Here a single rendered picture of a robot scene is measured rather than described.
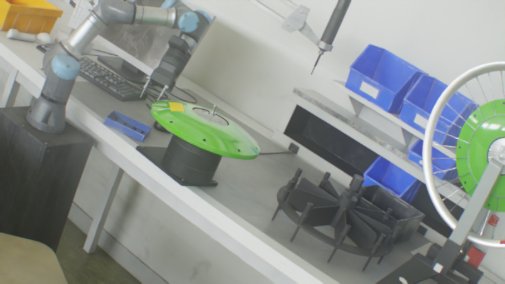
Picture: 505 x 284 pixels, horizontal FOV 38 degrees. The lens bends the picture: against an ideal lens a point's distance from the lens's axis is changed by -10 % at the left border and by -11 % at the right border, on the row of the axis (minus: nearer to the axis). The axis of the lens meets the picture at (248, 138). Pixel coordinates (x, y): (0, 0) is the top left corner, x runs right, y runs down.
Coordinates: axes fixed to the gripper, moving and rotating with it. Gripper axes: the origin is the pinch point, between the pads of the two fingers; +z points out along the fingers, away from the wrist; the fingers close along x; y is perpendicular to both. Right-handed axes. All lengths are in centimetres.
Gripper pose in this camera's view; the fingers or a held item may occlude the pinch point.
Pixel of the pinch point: (147, 100)
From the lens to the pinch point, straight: 235.8
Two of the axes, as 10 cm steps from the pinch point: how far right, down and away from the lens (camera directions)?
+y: 0.4, 2.7, 9.6
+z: -4.8, 8.5, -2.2
